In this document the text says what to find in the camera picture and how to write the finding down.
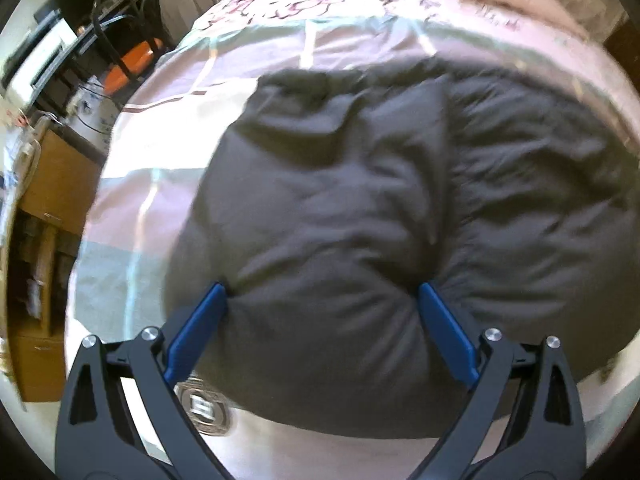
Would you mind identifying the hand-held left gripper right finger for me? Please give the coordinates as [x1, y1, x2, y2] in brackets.
[405, 281, 587, 480]

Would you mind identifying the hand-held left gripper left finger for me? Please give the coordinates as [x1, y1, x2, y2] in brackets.
[54, 281, 236, 480]

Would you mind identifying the dark grey garment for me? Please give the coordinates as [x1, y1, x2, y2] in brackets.
[164, 57, 640, 433]

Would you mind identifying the wooden cabinet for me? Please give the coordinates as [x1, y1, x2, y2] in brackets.
[9, 125, 108, 403]

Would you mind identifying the pink and grey bed sheet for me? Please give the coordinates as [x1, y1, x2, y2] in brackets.
[65, 0, 640, 480]

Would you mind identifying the white bucket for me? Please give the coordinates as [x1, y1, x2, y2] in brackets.
[66, 76, 122, 150]

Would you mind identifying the black chair with orange seat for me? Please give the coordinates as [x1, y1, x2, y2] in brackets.
[75, 0, 175, 97]

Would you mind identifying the white appliance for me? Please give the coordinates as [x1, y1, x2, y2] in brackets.
[2, 19, 79, 100]

